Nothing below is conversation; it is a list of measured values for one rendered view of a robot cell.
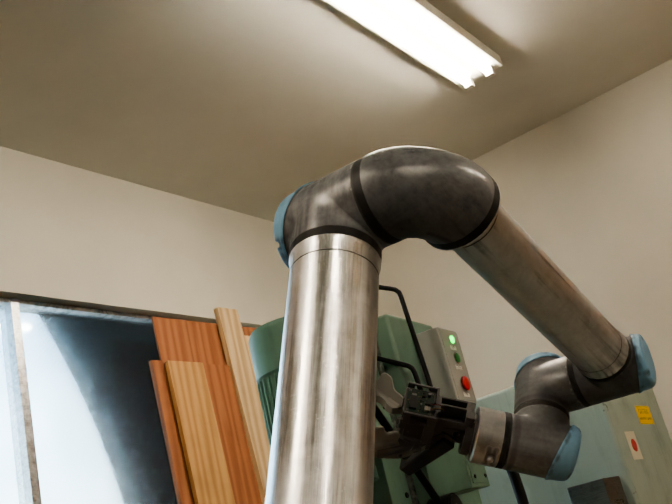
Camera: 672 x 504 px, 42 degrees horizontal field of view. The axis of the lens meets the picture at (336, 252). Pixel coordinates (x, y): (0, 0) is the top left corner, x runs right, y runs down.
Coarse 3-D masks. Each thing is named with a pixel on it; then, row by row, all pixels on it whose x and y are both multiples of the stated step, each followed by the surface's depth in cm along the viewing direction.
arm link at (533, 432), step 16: (512, 416) 141; (528, 416) 142; (544, 416) 141; (560, 416) 142; (512, 432) 138; (528, 432) 138; (544, 432) 138; (560, 432) 138; (576, 432) 139; (512, 448) 137; (528, 448) 137; (544, 448) 137; (560, 448) 137; (576, 448) 137; (512, 464) 138; (528, 464) 138; (544, 464) 137; (560, 464) 137; (560, 480) 139
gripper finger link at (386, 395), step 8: (384, 376) 147; (376, 384) 149; (384, 384) 147; (392, 384) 146; (376, 392) 149; (384, 392) 148; (392, 392) 147; (376, 400) 149; (384, 400) 147; (392, 400) 147; (400, 400) 146; (384, 408) 148; (392, 408) 146; (400, 408) 147
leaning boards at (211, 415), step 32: (160, 320) 328; (224, 320) 352; (160, 352) 321; (192, 352) 334; (224, 352) 346; (160, 384) 310; (192, 384) 318; (224, 384) 337; (256, 384) 349; (160, 416) 305; (192, 416) 311; (224, 416) 329; (256, 416) 340; (192, 448) 304; (224, 448) 321; (256, 448) 332; (192, 480) 298; (224, 480) 309; (256, 480) 327
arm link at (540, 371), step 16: (544, 352) 151; (528, 368) 150; (544, 368) 147; (560, 368) 145; (528, 384) 147; (544, 384) 146; (560, 384) 144; (528, 400) 144; (544, 400) 143; (560, 400) 144; (576, 400) 144
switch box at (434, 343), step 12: (420, 336) 181; (432, 336) 180; (444, 336) 181; (456, 336) 186; (432, 348) 179; (444, 348) 179; (456, 348) 184; (432, 360) 179; (444, 360) 177; (432, 372) 178; (444, 372) 177; (456, 372) 179; (444, 384) 177; (456, 384) 176; (444, 396) 176; (456, 396) 175
